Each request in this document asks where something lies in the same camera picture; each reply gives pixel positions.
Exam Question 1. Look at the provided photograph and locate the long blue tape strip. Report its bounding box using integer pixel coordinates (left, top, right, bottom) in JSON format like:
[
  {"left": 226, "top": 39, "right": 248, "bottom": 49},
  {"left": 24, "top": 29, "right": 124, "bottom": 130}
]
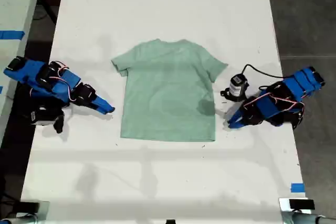
[{"left": 0, "top": 30, "right": 26, "bottom": 41}]

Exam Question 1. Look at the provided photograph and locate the black camera box white label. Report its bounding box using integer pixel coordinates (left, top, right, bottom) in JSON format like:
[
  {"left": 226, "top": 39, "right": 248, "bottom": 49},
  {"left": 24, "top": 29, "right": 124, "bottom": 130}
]
[
  {"left": 229, "top": 73, "right": 250, "bottom": 102},
  {"left": 29, "top": 105, "right": 65, "bottom": 126}
]

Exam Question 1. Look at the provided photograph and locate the short blue tape strip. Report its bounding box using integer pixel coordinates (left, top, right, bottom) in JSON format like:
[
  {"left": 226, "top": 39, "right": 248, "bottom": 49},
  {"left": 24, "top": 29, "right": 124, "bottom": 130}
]
[{"left": 290, "top": 183, "right": 306, "bottom": 193}]

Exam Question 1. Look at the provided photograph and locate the silver metal bracket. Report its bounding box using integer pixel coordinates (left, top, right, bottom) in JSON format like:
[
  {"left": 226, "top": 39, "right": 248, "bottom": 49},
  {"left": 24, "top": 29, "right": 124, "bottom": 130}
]
[
  {"left": 23, "top": 200, "right": 50, "bottom": 221},
  {"left": 278, "top": 197, "right": 316, "bottom": 224}
]

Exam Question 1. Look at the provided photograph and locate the small black box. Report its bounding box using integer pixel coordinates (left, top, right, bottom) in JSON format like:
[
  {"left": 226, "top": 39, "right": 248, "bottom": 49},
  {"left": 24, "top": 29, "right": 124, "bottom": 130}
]
[
  {"left": 289, "top": 199, "right": 315, "bottom": 210},
  {"left": 19, "top": 201, "right": 40, "bottom": 213}
]

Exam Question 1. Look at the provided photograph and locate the black camera cable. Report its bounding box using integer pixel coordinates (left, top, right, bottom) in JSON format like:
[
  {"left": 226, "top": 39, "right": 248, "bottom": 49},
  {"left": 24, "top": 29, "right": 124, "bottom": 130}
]
[{"left": 240, "top": 63, "right": 287, "bottom": 79}]

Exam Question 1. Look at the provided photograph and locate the grey metal pipe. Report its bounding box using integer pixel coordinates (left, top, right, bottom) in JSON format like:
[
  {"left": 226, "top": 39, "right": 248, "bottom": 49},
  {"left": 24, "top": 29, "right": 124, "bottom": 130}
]
[
  {"left": 290, "top": 211, "right": 336, "bottom": 224},
  {"left": 0, "top": 214, "right": 40, "bottom": 224}
]

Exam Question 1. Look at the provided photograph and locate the pale green T-shirt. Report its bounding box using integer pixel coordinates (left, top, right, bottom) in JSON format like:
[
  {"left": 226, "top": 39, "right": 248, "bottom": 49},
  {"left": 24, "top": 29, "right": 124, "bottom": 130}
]
[{"left": 110, "top": 38, "right": 228, "bottom": 143}]

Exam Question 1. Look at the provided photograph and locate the white side table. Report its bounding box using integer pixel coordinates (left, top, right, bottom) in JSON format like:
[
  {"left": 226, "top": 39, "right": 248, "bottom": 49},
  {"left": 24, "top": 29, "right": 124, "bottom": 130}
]
[{"left": 0, "top": 0, "right": 45, "bottom": 142}]

